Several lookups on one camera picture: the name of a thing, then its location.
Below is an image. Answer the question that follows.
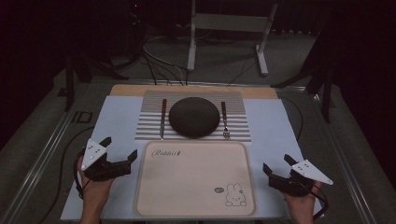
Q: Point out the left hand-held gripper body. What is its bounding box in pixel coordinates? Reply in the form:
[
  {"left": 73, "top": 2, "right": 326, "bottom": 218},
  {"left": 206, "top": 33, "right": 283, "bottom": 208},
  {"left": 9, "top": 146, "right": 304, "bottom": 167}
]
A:
[{"left": 79, "top": 138, "right": 133, "bottom": 183}]

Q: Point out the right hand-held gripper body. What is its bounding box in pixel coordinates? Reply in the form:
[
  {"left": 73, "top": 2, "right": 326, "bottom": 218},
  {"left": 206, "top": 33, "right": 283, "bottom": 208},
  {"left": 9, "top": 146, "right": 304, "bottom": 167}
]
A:
[{"left": 268, "top": 159, "right": 334, "bottom": 198}]

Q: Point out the person's right hand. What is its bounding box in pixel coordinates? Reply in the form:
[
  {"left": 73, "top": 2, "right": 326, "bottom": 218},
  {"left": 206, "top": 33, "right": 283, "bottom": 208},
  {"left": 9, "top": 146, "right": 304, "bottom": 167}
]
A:
[{"left": 281, "top": 180, "right": 323, "bottom": 213}]

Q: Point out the person's left hand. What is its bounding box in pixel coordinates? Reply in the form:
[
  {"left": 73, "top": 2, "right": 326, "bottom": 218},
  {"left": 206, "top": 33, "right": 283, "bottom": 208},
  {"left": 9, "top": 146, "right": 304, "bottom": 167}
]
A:
[{"left": 76, "top": 155, "right": 115, "bottom": 204}]

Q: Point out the pale blue table cover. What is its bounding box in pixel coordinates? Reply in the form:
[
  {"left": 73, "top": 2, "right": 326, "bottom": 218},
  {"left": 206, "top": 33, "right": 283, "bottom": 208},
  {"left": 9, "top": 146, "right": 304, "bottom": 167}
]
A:
[{"left": 60, "top": 94, "right": 323, "bottom": 222}]

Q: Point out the grey striped placemat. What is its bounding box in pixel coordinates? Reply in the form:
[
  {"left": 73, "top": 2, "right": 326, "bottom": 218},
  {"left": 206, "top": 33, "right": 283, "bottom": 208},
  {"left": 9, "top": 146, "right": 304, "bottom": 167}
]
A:
[{"left": 134, "top": 90, "right": 252, "bottom": 144}]

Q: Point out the wooden board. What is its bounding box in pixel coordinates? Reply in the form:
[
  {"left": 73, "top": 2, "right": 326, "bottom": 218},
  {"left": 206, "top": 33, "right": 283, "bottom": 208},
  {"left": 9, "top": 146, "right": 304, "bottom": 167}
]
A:
[{"left": 109, "top": 83, "right": 279, "bottom": 100}]

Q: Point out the beige tray with rabbit print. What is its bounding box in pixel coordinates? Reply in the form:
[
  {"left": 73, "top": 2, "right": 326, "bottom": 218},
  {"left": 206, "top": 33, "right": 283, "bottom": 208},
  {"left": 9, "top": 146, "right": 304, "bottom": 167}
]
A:
[{"left": 134, "top": 140, "right": 258, "bottom": 218}]

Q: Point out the dark stand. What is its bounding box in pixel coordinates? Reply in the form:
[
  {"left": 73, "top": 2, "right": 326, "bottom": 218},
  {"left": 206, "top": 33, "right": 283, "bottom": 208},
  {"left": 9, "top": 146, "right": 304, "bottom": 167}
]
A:
[
  {"left": 270, "top": 29, "right": 336, "bottom": 124},
  {"left": 57, "top": 52, "right": 131, "bottom": 113}
]

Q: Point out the dark round plate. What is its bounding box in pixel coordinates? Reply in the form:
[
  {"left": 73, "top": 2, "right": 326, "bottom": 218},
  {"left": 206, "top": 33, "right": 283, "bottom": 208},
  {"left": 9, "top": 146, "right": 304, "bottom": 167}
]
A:
[{"left": 168, "top": 96, "right": 221, "bottom": 140}]

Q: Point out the dark equipment box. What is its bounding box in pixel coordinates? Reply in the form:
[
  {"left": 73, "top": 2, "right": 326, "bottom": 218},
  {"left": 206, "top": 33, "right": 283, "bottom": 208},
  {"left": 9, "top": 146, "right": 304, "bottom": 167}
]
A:
[{"left": 101, "top": 0, "right": 148, "bottom": 64}]

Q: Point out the grey metal stand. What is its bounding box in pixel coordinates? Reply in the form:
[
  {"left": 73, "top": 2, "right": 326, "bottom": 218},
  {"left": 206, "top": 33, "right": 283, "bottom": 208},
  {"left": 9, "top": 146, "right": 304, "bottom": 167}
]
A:
[{"left": 186, "top": 0, "right": 279, "bottom": 77}]

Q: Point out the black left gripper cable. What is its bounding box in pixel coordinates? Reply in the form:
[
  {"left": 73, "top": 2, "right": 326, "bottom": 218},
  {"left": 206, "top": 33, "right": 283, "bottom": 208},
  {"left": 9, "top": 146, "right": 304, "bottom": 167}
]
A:
[{"left": 73, "top": 149, "right": 92, "bottom": 201}]

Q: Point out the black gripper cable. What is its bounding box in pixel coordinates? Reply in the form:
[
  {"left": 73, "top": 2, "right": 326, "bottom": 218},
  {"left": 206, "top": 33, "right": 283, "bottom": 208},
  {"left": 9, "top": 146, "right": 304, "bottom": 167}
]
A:
[
  {"left": 73, "top": 149, "right": 92, "bottom": 201},
  {"left": 293, "top": 176, "right": 330, "bottom": 221}
]

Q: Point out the black floor cable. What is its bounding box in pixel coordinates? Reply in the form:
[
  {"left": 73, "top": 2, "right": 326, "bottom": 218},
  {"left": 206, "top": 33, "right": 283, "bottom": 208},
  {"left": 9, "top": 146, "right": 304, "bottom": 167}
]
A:
[
  {"left": 37, "top": 126, "right": 95, "bottom": 224},
  {"left": 279, "top": 96, "right": 304, "bottom": 143}
]

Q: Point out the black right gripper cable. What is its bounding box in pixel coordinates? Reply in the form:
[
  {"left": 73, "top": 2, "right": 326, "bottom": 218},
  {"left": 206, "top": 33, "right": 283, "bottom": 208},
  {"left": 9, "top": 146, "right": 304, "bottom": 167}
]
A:
[{"left": 293, "top": 176, "right": 330, "bottom": 221}]

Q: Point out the metal floor rail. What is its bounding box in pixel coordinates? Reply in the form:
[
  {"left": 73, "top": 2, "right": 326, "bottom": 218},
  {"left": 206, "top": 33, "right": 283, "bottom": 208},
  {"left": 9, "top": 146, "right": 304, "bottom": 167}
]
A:
[
  {"left": 306, "top": 90, "right": 379, "bottom": 224},
  {"left": 0, "top": 81, "right": 94, "bottom": 224}
]

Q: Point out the knife with brown handle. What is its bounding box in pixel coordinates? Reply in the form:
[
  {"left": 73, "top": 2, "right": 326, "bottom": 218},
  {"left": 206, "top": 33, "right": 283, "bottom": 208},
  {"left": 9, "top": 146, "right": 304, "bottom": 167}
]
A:
[{"left": 159, "top": 98, "right": 168, "bottom": 140}]

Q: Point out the fork with brown handle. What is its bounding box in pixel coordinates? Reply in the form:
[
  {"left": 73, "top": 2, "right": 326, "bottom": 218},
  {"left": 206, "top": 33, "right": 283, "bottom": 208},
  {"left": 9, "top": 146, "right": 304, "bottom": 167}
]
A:
[{"left": 219, "top": 101, "right": 232, "bottom": 140}]

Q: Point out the bundle of floor cables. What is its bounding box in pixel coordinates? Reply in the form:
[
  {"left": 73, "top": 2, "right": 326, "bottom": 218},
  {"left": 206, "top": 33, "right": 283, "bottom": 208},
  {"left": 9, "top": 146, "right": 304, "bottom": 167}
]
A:
[{"left": 141, "top": 35, "right": 190, "bottom": 87}]

